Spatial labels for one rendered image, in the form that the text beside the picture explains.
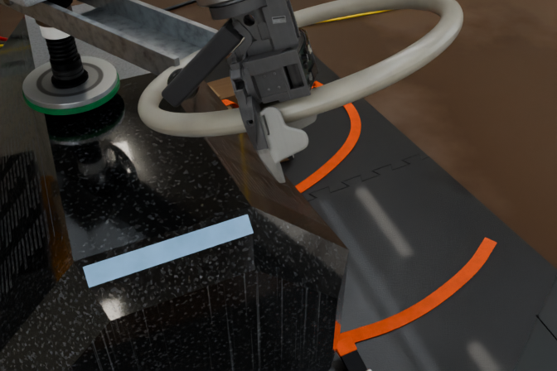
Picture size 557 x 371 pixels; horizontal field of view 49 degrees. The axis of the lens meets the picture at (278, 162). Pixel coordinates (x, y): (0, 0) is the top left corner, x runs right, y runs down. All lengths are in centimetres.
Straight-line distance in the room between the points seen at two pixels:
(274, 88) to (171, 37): 56
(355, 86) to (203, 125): 19
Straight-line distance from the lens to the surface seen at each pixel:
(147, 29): 125
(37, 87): 151
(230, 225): 117
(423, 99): 303
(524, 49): 362
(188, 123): 75
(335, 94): 69
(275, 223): 123
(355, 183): 247
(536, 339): 167
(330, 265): 137
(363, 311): 204
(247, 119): 66
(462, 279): 219
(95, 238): 116
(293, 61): 64
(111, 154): 134
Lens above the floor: 164
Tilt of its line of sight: 40 degrees down
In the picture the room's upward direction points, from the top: straight up
